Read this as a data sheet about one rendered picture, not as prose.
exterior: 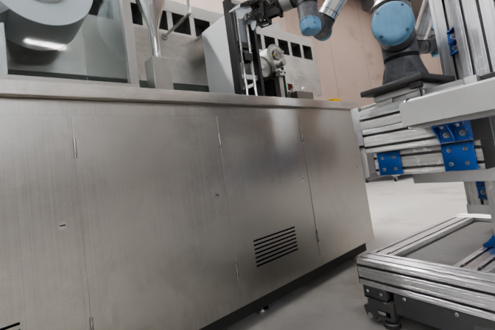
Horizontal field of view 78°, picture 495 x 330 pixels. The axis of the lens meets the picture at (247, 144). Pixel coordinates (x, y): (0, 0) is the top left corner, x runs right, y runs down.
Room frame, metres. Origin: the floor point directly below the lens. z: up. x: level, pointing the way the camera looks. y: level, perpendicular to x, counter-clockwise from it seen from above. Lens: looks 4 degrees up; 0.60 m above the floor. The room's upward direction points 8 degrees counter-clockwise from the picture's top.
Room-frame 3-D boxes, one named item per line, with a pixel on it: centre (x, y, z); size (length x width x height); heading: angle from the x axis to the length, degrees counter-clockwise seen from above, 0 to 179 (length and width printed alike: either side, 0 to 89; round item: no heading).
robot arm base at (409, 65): (1.07, -0.58, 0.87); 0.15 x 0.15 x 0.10
